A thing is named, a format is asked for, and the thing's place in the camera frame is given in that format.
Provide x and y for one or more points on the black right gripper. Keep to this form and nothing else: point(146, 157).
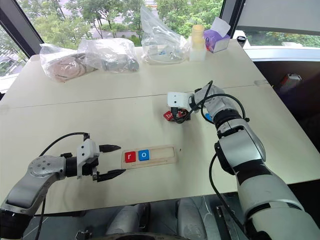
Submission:
point(185, 114)

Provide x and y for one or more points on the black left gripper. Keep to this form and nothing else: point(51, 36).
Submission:
point(88, 169)

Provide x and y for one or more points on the red letter b block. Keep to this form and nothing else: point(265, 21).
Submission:
point(169, 116)

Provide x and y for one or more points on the red letter r block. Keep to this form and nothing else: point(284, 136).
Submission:
point(130, 157)

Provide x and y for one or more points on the blue letter o block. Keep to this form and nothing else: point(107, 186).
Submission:
point(143, 155)

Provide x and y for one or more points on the wooden letter tray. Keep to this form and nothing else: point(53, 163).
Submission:
point(160, 157)

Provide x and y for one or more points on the dark grey rounded shape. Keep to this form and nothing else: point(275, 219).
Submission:
point(125, 220)
point(191, 220)

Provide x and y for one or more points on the yellow white plastic container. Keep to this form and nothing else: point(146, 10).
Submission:
point(198, 42)

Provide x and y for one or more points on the tall clear plastic bag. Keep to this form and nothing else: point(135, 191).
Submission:
point(160, 37)

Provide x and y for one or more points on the plastic bag with grey cylinder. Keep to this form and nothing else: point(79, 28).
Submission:
point(112, 56)

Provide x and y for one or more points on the purple white tissue box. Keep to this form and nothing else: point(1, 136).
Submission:
point(218, 37)

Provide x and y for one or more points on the small black round object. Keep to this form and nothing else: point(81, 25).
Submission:
point(242, 40)

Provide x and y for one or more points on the plastic bag with pink discs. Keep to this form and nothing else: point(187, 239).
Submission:
point(63, 65)

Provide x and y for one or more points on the grey red device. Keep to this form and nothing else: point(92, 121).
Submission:
point(290, 81)

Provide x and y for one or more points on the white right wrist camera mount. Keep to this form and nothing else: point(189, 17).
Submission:
point(177, 99)

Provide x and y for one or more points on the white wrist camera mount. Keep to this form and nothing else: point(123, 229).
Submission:
point(177, 99)
point(86, 150)

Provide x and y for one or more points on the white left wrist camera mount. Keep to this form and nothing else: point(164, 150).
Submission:
point(86, 150)

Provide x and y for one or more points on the black window frame post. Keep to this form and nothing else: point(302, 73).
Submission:
point(231, 17)
point(22, 25)

